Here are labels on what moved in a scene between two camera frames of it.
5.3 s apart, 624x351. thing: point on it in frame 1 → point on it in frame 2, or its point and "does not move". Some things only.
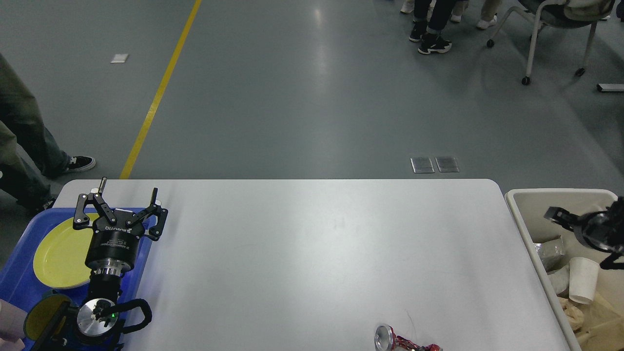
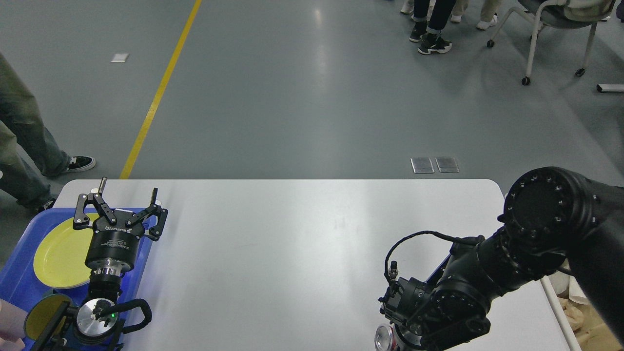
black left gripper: x=113 y=246 does not move
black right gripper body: x=596 y=229 → x=424 y=346
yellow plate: x=59 y=260 does not move
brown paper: x=574 y=313 does not move
